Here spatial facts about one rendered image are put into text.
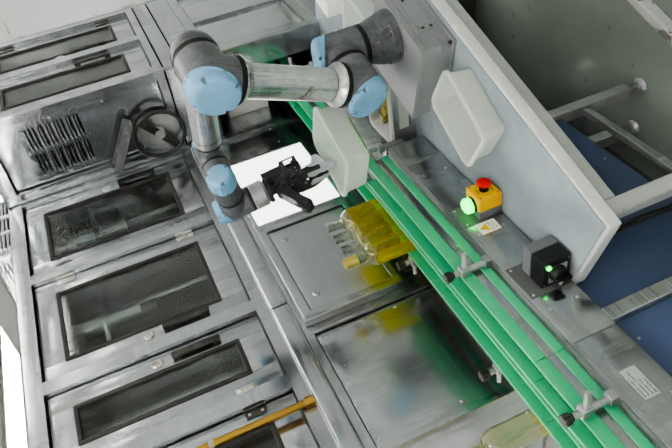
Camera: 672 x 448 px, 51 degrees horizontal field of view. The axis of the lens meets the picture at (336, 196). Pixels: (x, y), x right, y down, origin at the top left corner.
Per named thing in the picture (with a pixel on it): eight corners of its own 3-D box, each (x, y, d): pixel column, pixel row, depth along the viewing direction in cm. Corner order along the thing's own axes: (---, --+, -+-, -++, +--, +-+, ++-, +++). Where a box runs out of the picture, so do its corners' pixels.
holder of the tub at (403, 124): (394, 127, 248) (374, 134, 246) (387, 57, 231) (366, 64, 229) (417, 151, 235) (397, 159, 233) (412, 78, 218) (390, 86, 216)
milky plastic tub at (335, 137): (341, 93, 194) (312, 102, 192) (377, 153, 183) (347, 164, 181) (339, 133, 209) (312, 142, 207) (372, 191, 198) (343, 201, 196)
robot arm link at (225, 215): (216, 216, 193) (225, 232, 200) (252, 199, 194) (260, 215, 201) (207, 195, 197) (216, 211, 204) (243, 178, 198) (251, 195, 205)
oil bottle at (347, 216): (399, 202, 229) (339, 225, 224) (397, 188, 226) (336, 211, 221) (407, 211, 225) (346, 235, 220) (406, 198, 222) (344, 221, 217)
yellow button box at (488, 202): (488, 197, 197) (465, 206, 195) (489, 176, 192) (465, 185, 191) (503, 211, 192) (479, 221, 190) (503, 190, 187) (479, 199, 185)
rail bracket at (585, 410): (609, 391, 147) (555, 418, 144) (613, 369, 142) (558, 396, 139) (623, 406, 144) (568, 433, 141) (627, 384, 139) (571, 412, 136)
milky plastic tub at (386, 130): (391, 115, 244) (369, 123, 242) (386, 56, 230) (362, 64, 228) (415, 138, 231) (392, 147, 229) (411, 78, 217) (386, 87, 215)
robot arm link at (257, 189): (253, 200, 194) (261, 215, 201) (269, 193, 195) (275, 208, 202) (244, 180, 198) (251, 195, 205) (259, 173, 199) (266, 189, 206)
